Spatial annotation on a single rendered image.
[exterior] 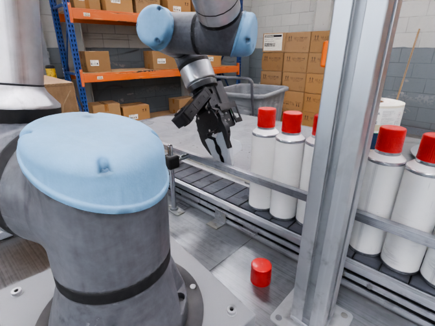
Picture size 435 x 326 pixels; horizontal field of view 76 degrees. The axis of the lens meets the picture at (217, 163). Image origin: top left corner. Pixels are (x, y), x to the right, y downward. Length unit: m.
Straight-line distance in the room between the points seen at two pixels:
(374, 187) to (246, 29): 0.32
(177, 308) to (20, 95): 0.27
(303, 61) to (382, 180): 3.63
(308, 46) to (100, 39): 2.97
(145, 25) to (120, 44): 4.37
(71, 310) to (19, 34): 0.26
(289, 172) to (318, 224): 0.17
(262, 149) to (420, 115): 4.62
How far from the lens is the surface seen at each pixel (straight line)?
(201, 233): 0.60
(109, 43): 4.89
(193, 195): 0.68
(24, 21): 0.34
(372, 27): 0.29
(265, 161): 0.53
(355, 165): 0.31
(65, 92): 0.70
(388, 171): 0.45
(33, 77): 0.35
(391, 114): 1.02
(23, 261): 0.64
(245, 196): 0.63
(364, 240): 0.51
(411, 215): 0.46
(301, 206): 0.54
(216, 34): 0.52
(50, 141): 0.25
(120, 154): 0.22
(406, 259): 0.50
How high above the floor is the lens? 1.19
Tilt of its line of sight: 22 degrees down
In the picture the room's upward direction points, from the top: straight up
